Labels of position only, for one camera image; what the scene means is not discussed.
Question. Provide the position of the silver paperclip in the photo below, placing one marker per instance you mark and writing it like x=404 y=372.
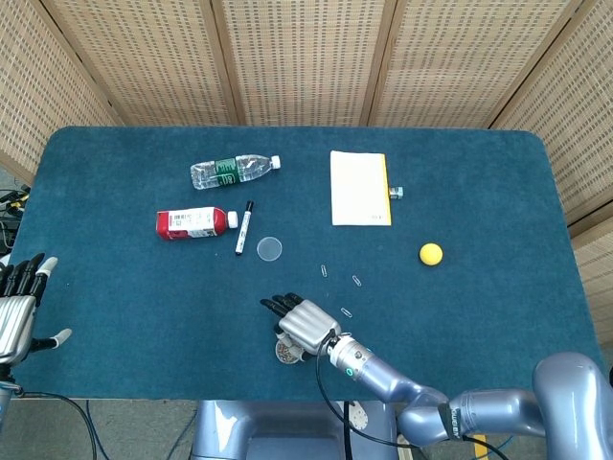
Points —
x=346 y=312
x=356 y=281
x=324 y=270

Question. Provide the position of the clear plastic water bottle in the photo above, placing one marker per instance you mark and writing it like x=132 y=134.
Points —
x=225 y=172

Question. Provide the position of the black white marker pen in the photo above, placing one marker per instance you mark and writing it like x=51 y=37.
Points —
x=243 y=230

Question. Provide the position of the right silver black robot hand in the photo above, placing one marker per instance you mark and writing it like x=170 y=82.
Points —
x=309 y=323

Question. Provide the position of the clear jar of paperclips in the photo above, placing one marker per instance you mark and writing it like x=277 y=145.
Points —
x=286 y=353

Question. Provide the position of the white notepad yellow edge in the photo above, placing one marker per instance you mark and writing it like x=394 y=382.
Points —
x=356 y=189

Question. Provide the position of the blue-grey robot torso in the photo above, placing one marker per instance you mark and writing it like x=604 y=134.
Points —
x=268 y=431

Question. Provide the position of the yellow ball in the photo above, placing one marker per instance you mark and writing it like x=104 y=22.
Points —
x=431 y=254

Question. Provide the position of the woven folding screen panel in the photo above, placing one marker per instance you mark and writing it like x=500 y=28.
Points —
x=584 y=120
x=43 y=86
x=153 y=62
x=306 y=62
x=460 y=62

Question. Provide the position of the clear round plastic lid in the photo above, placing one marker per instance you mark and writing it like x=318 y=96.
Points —
x=269 y=249

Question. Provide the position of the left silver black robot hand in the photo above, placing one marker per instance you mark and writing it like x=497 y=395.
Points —
x=16 y=321

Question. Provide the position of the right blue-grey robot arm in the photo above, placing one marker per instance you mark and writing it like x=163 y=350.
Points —
x=431 y=397

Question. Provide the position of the red juice bottle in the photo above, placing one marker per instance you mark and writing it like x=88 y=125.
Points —
x=191 y=223

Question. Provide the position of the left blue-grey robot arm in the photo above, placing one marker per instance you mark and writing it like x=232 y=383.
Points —
x=2 y=402

